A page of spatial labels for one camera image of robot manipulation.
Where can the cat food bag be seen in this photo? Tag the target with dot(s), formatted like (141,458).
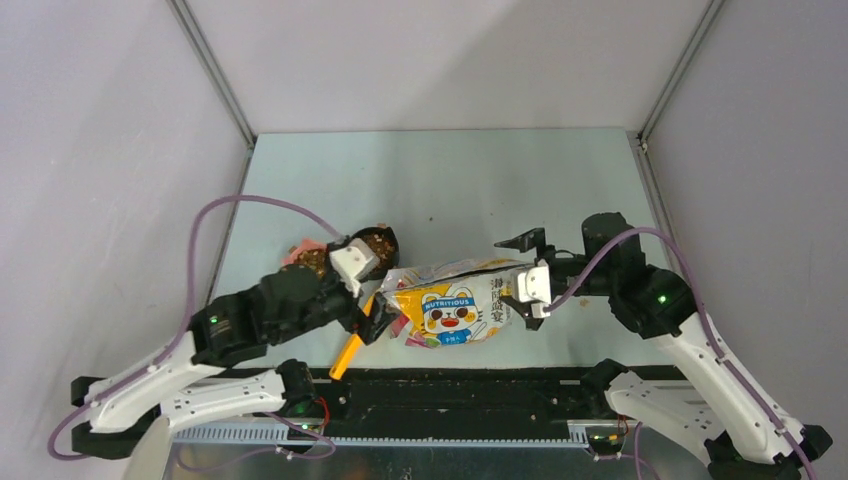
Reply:
(453,303)

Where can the kibble in pink bowl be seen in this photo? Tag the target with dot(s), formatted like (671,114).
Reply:
(315,259)

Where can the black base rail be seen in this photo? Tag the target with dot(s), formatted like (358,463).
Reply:
(536,403)

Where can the yellow plastic scoop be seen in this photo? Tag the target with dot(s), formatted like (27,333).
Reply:
(345,357)

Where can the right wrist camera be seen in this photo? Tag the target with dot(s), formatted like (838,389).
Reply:
(533,283)

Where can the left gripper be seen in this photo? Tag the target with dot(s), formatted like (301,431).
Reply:
(372,327)

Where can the pink cat bowl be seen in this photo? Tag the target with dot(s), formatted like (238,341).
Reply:
(305,245)

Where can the aluminium frame rail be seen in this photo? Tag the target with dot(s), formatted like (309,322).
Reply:
(691,421)

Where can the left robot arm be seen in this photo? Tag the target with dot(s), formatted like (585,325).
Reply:
(192,383)

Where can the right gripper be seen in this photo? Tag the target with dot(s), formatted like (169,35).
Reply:
(527,239)

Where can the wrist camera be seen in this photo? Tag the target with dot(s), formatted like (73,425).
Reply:
(352,263)
(533,283)

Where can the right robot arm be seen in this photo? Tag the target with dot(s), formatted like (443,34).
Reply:
(738,431)

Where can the kibble in black bowl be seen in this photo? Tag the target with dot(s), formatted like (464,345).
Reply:
(381,245)

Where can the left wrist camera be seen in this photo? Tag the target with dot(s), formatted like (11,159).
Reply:
(352,263)

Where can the black pet bowl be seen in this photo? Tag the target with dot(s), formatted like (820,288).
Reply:
(381,269)

